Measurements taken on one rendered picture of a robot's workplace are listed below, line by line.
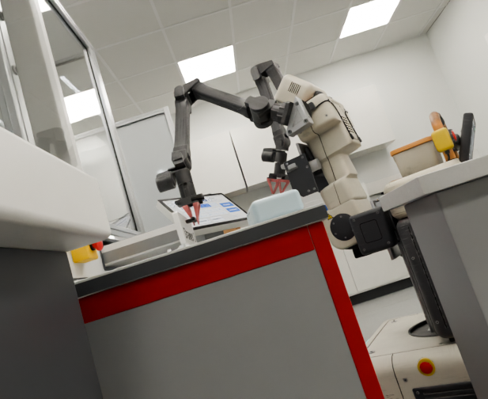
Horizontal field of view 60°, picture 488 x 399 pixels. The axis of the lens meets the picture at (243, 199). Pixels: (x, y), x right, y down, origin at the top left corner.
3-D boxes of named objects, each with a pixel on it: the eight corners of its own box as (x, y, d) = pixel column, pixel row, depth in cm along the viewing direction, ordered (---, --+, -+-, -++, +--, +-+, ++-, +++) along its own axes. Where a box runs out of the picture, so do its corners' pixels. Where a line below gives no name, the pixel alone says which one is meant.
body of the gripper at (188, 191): (179, 208, 156) (173, 189, 157) (205, 200, 156) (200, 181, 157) (175, 206, 149) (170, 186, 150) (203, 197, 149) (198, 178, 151)
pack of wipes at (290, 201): (251, 233, 92) (244, 213, 93) (292, 219, 93) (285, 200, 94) (257, 224, 78) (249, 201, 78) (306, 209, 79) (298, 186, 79)
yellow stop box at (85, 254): (101, 257, 118) (95, 233, 119) (92, 257, 111) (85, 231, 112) (84, 263, 118) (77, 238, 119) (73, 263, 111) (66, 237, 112)
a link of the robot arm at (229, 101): (191, 71, 184) (198, 89, 192) (169, 91, 179) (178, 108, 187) (273, 98, 160) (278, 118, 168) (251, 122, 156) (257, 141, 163)
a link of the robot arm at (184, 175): (187, 165, 152) (190, 168, 157) (168, 170, 152) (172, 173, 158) (191, 183, 151) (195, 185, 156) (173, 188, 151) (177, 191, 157)
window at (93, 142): (138, 233, 195) (86, 48, 210) (48, 209, 111) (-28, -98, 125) (136, 233, 195) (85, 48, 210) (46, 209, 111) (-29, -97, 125)
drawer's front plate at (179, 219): (198, 247, 161) (190, 220, 163) (187, 244, 133) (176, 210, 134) (194, 248, 161) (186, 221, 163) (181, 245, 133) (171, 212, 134)
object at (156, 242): (192, 245, 160) (187, 229, 161) (180, 241, 135) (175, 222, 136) (90, 278, 159) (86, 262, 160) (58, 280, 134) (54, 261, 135)
